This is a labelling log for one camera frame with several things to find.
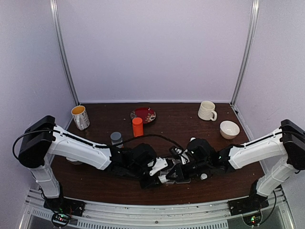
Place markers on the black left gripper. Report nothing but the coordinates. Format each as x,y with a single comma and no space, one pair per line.
150,184

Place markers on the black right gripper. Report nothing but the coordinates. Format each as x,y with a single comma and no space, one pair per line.
177,168

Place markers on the clear plastic pill organizer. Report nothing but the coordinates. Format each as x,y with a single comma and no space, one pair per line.
173,178

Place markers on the white bottle cap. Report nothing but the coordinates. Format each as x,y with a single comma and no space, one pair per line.
203,176

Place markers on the orange pill bottle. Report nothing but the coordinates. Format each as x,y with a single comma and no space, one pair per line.
137,124

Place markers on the grey lid pill bottle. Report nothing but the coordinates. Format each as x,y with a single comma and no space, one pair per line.
116,139

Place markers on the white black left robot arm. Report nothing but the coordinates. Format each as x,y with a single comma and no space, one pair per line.
46,138

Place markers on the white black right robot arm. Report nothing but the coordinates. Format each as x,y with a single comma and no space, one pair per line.
288,142

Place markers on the red floral plate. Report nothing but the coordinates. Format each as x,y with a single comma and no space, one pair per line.
147,114

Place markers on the white scalloped bowl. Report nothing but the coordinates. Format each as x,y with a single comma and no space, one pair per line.
73,161

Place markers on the small white bowl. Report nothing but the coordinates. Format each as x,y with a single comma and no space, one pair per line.
229,130

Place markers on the cream ribbed mug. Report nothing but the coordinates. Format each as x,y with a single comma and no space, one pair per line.
207,111

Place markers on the yellow interior patterned mug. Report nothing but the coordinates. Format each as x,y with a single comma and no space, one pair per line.
80,117

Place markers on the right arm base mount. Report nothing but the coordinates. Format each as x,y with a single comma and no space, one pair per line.
250,208

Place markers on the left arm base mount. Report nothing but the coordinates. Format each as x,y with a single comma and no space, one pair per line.
63,209

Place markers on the right aluminium frame post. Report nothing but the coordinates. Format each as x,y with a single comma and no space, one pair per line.
247,50

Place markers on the aluminium frame post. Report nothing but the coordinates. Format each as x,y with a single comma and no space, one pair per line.
63,55
247,50

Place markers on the left aluminium frame post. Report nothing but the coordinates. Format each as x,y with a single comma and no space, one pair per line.
63,55

